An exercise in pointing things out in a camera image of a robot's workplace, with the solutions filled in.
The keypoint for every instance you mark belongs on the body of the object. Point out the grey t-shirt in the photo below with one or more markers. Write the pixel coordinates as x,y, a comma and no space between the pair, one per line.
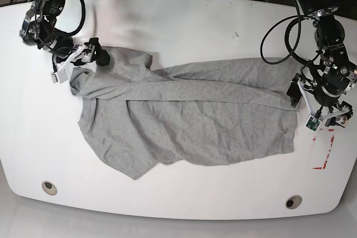
206,113

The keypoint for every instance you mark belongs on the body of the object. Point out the red tape rectangle marking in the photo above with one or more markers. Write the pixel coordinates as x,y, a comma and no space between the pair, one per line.
321,147

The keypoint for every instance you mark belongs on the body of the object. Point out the right table grommet hole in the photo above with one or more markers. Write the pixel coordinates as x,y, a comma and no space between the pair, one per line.
293,202

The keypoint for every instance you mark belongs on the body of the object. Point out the table grommet hole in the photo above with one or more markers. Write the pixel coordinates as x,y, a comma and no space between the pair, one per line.
49,188
293,202

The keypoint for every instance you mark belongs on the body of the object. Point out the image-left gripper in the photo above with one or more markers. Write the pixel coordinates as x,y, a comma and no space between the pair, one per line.
80,55

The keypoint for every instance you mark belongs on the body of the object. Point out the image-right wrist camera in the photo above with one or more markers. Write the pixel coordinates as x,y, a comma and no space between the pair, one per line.
313,122

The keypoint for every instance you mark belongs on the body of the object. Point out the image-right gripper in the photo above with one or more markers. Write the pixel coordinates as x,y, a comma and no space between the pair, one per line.
319,103

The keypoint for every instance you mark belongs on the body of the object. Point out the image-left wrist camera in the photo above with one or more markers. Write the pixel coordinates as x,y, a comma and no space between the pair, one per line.
60,76

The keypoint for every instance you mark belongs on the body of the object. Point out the left table grommet hole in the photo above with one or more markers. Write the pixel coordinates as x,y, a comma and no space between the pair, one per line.
49,188

